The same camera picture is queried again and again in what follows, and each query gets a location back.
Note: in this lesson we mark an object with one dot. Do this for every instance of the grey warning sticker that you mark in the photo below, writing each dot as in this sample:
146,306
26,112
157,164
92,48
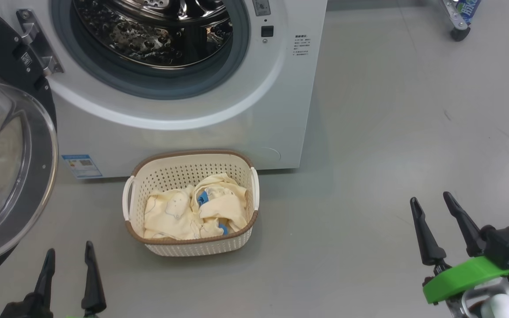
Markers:
261,7

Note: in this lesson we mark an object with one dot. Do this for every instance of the cream perforated laundry basket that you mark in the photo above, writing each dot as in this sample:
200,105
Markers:
192,247

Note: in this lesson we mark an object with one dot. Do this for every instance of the black-rimmed glass washer door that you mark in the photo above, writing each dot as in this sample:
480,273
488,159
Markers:
7,154

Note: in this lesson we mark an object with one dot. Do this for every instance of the metal leg with caster wheel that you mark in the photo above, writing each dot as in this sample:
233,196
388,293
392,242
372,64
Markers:
460,33

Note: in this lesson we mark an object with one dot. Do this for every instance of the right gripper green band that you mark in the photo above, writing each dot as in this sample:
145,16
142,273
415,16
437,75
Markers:
466,276

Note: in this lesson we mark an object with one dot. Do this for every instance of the blue-capped water bottle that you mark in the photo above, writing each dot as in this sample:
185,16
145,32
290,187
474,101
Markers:
470,9

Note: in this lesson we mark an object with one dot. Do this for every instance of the white QR sticker on door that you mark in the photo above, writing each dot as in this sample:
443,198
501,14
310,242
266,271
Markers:
27,59

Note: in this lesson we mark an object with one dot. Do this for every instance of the metal washer door hinge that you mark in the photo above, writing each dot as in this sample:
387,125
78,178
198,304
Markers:
38,44

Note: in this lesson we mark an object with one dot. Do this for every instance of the blue energy label sticker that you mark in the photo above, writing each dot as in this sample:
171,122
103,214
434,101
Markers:
82,165

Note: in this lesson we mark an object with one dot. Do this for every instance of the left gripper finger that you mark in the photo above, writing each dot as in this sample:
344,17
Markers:
46,282
92,291

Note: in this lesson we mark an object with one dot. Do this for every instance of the black door latch socket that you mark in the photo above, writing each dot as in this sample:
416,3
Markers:
267,31

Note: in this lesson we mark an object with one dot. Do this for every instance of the white front-load washing machine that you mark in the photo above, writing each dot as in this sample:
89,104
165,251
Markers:
192,132

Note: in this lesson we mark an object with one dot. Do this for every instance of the steel washer drum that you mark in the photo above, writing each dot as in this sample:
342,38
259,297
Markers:
148,39

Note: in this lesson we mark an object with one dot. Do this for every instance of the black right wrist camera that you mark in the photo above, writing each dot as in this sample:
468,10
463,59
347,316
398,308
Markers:
506,245

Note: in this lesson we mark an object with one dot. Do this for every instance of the cream garment with blue cuffs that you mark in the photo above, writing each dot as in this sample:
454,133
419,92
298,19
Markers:
226,207

